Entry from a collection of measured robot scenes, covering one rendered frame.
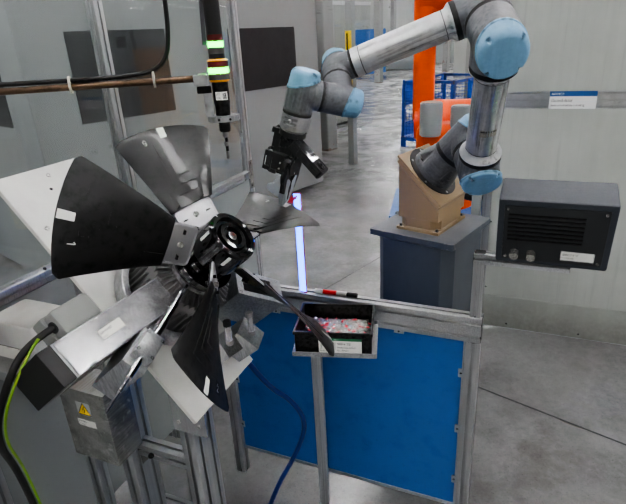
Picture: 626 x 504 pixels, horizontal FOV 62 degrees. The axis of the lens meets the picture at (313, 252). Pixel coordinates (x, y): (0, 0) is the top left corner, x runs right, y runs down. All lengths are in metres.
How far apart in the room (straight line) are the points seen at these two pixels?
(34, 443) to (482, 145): 1.61
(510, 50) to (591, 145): 1.60
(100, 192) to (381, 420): 1.21
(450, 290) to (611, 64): 1.45
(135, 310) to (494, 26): 0.98
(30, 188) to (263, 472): 1.46
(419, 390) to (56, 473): 1.22
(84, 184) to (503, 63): 0.92
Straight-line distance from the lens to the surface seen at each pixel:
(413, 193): 1.73
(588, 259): 1.44
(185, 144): 1.32
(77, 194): 1.04
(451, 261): 1.72
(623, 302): 3.14
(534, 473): 2.37
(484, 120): 1.45
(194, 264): 1.18
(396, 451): 1.92
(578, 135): 2.84
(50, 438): 1.97
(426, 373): 1.69
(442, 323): 1.57
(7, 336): 1.60
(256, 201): 1.45
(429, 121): 4.86
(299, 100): 1.32
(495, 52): 1.30
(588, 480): 2.41
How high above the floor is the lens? 1.61
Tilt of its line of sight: 22 degrees down
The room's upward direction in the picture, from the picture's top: 3 degrees counter-clockwise
